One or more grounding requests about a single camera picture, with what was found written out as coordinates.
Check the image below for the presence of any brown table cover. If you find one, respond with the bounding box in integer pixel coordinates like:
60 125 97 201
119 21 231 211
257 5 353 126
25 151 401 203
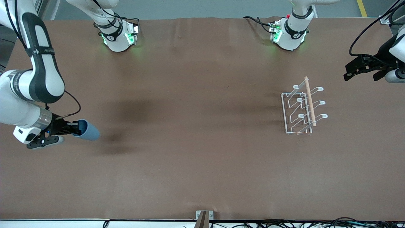
0 16 405 221

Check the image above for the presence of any metal arm base connector panel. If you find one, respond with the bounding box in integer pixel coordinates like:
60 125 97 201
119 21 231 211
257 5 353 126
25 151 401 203
269 21 283 43
126 23 140 45

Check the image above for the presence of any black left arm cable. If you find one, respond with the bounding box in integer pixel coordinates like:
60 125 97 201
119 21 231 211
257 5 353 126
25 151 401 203
349 0 405 65

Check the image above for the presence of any aluminium frame profile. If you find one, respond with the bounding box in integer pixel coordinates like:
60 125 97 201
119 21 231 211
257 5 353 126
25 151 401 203
33 0 45 20
379 0 405 25

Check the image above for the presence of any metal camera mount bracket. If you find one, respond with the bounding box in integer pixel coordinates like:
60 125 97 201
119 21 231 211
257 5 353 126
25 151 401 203
194 210 214 228

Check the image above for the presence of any black arm base cable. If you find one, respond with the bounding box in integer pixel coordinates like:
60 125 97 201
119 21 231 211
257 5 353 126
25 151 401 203
243 16 274 34

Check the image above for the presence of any white wire cup holder rack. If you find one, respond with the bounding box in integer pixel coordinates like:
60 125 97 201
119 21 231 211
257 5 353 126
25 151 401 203
281 76 328 136

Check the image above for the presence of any black cable bundle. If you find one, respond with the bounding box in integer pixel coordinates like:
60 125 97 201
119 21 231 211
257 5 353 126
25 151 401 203
209 217 405 228

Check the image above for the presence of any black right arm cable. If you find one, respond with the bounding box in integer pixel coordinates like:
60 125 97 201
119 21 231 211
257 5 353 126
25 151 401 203
55 91 81 120

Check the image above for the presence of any blue plastic cup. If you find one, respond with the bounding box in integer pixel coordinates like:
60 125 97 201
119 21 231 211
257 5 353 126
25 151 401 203
71 119 100 141

